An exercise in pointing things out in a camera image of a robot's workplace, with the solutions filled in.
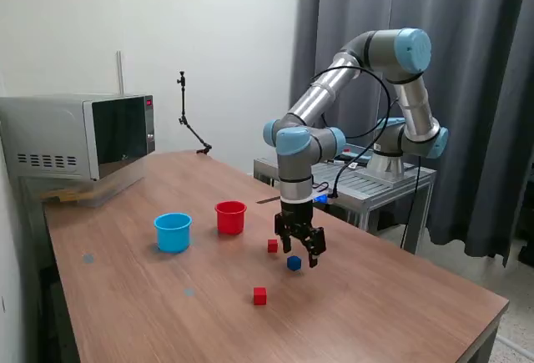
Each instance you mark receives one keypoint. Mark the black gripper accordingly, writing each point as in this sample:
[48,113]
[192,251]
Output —
[297,217]

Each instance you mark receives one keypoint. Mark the blue cube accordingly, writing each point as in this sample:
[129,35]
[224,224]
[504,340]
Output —
[293,263]

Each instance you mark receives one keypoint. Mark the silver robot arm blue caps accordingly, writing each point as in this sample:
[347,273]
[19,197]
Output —
[317,96]

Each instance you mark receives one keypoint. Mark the red cube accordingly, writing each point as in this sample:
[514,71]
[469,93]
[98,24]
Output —
[272,246]
[259,296]

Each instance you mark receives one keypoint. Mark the dark tape strip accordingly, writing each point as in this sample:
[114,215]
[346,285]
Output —
[267,201]

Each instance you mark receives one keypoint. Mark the red plastic cup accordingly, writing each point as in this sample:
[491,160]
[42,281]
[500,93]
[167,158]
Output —
[230,223]

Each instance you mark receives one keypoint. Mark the grey metal robot stand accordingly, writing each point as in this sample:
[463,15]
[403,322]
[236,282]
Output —
[375,188]

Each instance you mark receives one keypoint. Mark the blue teach pendant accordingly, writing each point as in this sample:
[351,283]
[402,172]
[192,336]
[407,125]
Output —
[352,151]

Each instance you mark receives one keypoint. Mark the blue round sticker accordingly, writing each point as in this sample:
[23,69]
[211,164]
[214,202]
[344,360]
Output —
[88,258]
[189,292]

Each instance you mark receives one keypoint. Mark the blue plastic cup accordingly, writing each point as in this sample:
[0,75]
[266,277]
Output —
[173,238]

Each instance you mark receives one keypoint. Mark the grey curtain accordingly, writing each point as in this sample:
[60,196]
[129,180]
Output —
[492,129]

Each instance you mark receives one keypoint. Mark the black object by curtain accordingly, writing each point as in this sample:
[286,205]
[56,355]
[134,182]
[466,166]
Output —
[527,253]

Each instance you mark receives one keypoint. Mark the wooden block stack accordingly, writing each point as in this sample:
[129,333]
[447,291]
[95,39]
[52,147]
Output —
[62,196]

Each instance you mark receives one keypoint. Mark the silver microwave oven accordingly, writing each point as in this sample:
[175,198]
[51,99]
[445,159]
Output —
[50,129]

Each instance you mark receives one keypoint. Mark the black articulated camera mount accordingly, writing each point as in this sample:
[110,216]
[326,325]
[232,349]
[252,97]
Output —
[182,120]

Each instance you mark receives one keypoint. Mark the white wall pipe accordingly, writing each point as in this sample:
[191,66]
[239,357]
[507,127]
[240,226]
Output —
[119,75]

